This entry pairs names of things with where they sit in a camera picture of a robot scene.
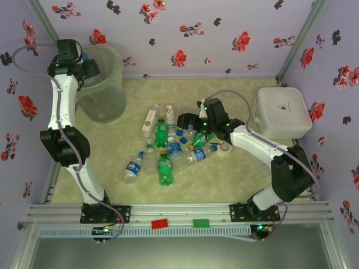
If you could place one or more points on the black mounting plate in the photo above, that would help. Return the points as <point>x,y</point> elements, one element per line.
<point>238,213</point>
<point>122,213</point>

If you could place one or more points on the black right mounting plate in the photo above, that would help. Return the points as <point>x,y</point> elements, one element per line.
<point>238,213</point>

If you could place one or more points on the red plastic block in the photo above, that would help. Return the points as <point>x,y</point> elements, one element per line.
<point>160,223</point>

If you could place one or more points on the white tape roll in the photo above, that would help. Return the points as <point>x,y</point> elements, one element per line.
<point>225,153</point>

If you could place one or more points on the aluminium corner post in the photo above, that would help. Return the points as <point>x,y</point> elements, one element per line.
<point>307,28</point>
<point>40,12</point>

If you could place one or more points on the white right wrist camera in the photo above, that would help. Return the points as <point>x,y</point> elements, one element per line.
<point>202,110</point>

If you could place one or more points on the grey metal sheet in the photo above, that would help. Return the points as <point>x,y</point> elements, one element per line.
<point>179,252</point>

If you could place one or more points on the left circuit board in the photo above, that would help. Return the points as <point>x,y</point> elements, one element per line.
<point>105,230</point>

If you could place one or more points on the circuit board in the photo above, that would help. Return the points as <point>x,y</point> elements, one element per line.
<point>262,228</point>
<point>105,230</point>

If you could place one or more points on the green bottle yellow cap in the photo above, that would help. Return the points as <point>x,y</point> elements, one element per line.
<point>199,140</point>
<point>161,134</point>
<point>165,171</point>

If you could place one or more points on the right circuit board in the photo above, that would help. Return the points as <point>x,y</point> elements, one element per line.
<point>262,228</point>

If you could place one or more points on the translucent green plastic bin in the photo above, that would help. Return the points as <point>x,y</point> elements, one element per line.
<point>106,95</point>

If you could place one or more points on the clear Pepsi bottle blue cap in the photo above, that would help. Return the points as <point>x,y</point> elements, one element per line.
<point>133,167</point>

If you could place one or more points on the white plastic lidded box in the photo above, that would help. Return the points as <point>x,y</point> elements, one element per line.
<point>283,112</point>

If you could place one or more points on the blue label bottle white cap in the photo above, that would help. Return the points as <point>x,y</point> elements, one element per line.
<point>85,57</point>
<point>174,148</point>

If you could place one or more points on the clear bottle green cap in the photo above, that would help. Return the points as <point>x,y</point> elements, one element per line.
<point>150,159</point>

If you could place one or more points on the bluish clear bottle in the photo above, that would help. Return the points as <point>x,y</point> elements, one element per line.
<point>183,139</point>

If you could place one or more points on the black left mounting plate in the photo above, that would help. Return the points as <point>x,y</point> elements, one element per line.
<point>122,213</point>

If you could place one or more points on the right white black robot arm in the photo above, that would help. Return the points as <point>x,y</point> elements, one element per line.
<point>258,141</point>

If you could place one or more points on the thin plastic bin liner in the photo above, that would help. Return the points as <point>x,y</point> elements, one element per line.
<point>117,64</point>

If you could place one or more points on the green plastic block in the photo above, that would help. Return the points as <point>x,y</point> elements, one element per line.
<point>201,223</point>

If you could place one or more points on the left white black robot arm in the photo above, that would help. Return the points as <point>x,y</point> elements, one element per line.
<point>60,106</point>

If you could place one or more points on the clear bottle yellow white label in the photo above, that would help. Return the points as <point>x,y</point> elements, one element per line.
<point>148,122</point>

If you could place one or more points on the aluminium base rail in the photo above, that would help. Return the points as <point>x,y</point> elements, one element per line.
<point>179,213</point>

